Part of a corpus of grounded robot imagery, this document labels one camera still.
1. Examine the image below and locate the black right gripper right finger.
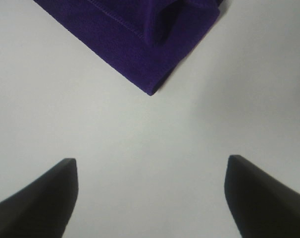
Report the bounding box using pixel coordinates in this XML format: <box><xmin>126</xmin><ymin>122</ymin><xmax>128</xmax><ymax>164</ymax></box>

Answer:
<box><xmin>224</xmin><ymin>155</ymin><xmax>300</xmax><ymax>238</ymax></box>

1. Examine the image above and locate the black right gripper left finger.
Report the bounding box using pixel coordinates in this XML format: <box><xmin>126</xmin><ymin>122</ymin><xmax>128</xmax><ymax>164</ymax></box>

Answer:
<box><xmin>0</xmin><ymin>158</ymin><xmax>79</xmax><ymax>238</ymax></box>

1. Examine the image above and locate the purple towel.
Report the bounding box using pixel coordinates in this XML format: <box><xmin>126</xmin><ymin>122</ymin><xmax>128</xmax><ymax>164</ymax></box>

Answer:
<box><xmin>38</xmin><ymin>0</ymin><xmax>221</xmax><ymax>95</ymax></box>

